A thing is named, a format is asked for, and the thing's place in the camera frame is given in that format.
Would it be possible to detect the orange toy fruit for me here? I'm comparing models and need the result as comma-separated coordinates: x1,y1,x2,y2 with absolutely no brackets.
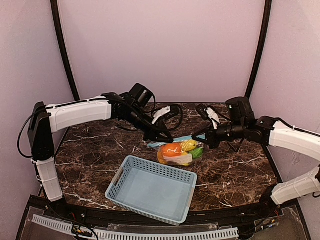
160,143,182,158

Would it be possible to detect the green toy bitter gourd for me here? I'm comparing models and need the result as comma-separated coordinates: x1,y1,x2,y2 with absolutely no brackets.
188,147,204,160

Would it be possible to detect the clear zip bag blue zipper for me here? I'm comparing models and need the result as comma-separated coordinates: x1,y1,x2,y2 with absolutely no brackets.
147,136,205,167

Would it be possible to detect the orange yellow toy mango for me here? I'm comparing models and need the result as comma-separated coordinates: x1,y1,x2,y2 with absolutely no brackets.
157,151,168,165

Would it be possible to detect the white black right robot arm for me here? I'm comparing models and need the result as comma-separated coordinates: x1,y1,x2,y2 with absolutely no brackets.
191,116,320,206

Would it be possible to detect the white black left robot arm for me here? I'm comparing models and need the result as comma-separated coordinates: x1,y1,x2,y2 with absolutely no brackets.
23,90,173,202

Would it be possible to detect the light blue perforated plastic basket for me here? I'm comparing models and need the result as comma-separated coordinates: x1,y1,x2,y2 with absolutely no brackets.
105,155,198,212

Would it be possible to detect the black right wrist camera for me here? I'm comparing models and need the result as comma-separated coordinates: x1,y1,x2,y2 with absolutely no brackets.
225,97,256,126

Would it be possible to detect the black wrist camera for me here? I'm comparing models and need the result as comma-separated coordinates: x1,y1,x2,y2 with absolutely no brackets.
225,97,256,126
128,83,156,108

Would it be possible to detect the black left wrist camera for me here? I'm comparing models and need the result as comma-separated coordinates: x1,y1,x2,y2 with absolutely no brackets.
128,83,156,108

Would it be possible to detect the black table front rail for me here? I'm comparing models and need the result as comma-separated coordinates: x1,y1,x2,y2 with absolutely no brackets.
50,203,270,227

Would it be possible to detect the white slotted cable duct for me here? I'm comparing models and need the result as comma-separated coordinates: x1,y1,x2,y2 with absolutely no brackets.
31,214,239,240

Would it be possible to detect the black frame post right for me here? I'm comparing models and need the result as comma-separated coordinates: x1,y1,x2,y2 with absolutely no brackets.
244,0,273,99

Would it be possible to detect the black frame post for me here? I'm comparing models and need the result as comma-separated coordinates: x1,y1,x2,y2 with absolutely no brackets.
244,0,273,99
50,0,80,101

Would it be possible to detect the black frame post left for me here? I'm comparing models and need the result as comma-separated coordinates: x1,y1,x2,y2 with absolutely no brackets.
50,0,80,101

